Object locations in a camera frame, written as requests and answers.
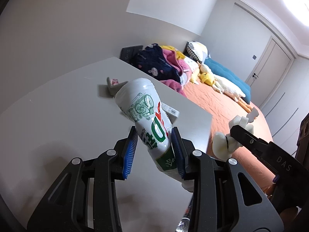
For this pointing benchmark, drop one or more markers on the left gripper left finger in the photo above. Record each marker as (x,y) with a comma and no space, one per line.
(83,196)

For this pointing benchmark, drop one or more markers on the white AD drink bottle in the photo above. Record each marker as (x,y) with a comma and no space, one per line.
(140,102)

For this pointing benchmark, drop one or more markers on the navy bunny garment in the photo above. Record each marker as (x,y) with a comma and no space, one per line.
(151,61)

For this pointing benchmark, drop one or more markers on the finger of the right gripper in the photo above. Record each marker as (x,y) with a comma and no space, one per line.
(245,138)

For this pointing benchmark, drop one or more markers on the grey bedroom door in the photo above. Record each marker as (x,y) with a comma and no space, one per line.
(269,72)

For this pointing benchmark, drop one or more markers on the grey foam corner guard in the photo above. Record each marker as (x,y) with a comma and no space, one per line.
(114,86)

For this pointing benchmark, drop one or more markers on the black wall socket panel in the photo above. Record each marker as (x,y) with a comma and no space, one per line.
(127,53)

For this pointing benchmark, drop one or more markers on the grey wardrobe doors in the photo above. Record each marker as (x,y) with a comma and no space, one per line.
(289,106)

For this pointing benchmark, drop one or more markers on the yellow duck plush toy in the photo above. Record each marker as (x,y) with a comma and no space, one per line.
(207,78)

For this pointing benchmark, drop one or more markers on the yellow plush garment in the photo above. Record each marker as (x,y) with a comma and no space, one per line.
(178,54)

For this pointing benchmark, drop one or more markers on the white tissue wad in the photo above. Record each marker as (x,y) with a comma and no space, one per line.
(225,145)

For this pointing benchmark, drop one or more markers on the grey bedside cabinet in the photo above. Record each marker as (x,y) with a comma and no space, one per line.
(75,116)

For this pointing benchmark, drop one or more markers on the pink cartoon blanket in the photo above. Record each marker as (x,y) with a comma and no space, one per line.
(187,69)

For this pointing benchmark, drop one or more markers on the ceiling lamp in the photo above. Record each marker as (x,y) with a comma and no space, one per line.
(299,0)

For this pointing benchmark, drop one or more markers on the teal long pillow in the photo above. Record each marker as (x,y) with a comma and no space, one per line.
(222,71)

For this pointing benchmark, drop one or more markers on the white rectangular carton box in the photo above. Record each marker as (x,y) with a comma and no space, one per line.
(172,113)

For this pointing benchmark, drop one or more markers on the orange sheet bed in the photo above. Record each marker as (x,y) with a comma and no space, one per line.
(223,109)

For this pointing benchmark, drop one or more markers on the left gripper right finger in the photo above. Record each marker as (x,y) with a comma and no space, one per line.
(225,196)

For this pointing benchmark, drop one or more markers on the white goose plush toy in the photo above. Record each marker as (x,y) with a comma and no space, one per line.
(224,86)

